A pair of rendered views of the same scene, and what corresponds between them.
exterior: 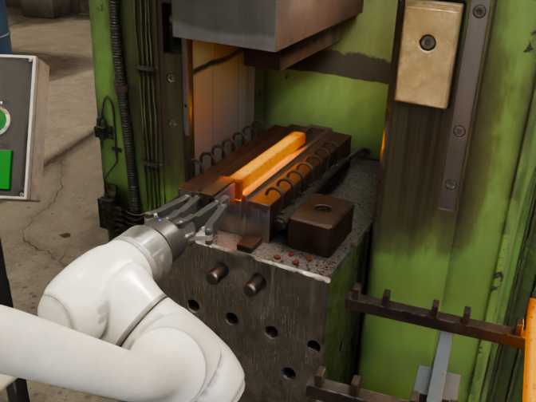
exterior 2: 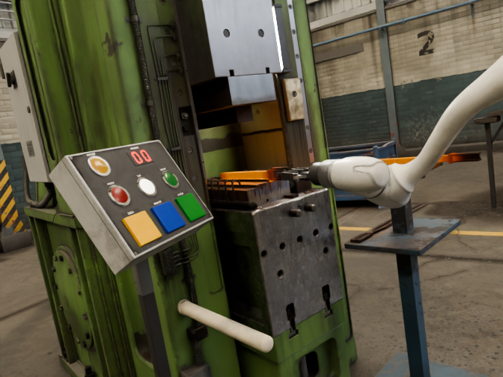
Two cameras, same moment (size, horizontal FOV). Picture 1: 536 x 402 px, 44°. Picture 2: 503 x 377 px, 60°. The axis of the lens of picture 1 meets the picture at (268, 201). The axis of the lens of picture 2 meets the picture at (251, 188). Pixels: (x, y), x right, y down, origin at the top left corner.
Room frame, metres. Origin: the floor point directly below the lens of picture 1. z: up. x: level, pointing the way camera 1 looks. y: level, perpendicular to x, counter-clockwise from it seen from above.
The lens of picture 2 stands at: (0.49, 1.50, 1.21)
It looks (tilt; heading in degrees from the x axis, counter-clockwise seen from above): 8 degrees down; 296
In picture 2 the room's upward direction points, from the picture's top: 9 degrees counter-clockwise
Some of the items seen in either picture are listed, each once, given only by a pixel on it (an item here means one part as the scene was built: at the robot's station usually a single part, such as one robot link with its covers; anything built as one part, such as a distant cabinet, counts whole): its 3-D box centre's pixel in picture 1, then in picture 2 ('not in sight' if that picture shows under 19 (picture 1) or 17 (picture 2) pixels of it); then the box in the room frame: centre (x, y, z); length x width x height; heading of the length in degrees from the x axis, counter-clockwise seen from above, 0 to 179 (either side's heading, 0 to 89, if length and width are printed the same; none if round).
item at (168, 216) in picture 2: not in sight; (167, 218); (1.16, 0.63, 1.01); 0.07 x 0.05 x 0.07; 89
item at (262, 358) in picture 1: (291, 281); (254, 249); (1.29, -0.06, 0.69); 0.56 x 0.38 x 0.45; 154
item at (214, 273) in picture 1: (216, 273); (295, 212); (1.03, 0.09, 0.87); 0.04 x 0.03 x 0.03; 154
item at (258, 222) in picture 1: (272, 171); (234, 189); (1.31, -0.01, 0.96); 0.42 x 0.20 x 0.09; 154
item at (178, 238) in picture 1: (167, 235); (314, 173); (0.92, 0.16, 1.01); 0.09 x 0.08 x 0.07; 154
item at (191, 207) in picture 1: (183, 214); (296, 174); (0.99, 0.14, 1.01); 0.11 x 0.01 x 0.04; 159
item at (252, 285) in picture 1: (254, 285); (310, 207); (1.00, 0.02, 0.87); 0.04 x 0.03 x 0.03; 154
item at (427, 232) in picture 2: not in sight; (403, 233); (0.72, -0.24, 0.68); 0.40 x 0.30 x 0.02; 71
